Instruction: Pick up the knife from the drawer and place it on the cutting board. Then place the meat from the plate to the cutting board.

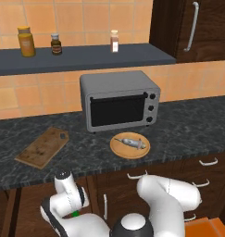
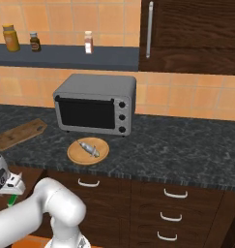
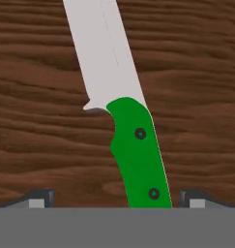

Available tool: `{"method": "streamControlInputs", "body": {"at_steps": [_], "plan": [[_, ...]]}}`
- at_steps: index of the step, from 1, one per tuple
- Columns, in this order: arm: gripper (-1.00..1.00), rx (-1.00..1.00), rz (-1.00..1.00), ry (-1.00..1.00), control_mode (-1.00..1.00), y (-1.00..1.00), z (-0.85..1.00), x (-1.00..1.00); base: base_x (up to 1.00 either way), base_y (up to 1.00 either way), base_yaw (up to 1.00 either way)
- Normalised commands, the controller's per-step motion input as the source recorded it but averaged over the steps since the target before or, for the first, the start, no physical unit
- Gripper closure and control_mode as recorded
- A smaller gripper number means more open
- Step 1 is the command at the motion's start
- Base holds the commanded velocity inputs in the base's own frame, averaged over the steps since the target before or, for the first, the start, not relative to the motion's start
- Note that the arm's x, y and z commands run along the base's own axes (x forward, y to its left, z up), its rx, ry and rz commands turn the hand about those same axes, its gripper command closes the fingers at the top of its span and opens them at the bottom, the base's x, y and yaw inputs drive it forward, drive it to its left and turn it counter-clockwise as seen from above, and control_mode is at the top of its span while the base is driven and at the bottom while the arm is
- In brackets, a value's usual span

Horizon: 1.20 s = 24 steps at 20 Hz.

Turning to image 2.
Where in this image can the dark wood drawer front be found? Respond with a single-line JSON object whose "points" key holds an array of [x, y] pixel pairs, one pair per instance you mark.
{"points": [[112, 190], [144, 218], [141, 239], [148, 197]]}

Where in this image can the grey piece of meat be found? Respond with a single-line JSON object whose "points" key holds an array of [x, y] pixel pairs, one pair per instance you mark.
{"points": [[89, 148]]}

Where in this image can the dark brown jar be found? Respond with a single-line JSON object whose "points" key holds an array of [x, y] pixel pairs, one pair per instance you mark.
{"points": [[35, 43]]}

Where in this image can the yellow jar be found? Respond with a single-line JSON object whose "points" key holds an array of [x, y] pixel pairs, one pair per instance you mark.
{"points": [[11, 39]]}

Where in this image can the dark wood cabinet panel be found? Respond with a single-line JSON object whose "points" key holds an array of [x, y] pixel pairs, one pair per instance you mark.
{"points": [[228, 223]]}

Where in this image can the black toaster oven door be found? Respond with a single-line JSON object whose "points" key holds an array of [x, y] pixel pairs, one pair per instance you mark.
{"points": [[86, 113]]}

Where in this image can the dark wood cupboard door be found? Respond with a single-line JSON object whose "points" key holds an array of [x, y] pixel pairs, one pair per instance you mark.
{"points": [[196, 35]]}

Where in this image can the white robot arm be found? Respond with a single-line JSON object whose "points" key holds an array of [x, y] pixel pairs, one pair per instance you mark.
{"points": [[57, 206]]}

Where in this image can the dark grey wall shelf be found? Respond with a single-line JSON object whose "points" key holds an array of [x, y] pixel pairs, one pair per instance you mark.
{"points": [[67, 57]]}

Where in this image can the white and red bottle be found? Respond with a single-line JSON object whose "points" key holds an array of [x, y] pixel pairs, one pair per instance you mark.
{"points": [[88, 42]]}

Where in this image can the round wooden plate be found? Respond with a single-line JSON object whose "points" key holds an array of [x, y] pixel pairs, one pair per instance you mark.
{"points": [[99, 154]]}

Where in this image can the black toaster oven knob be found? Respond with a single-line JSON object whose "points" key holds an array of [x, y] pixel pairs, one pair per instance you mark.
{"points": [[122, 104], [122, 130], [122, 117]]}

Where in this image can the wooden cutting board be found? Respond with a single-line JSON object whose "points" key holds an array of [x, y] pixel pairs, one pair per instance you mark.
{"points": [[19, 133]]}

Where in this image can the grey toaster oven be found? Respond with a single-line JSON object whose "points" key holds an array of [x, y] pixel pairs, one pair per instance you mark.
{"points": [[96, 93]]}

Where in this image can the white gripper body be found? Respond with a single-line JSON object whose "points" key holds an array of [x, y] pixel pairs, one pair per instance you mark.
{"points": [[15, 186]]}

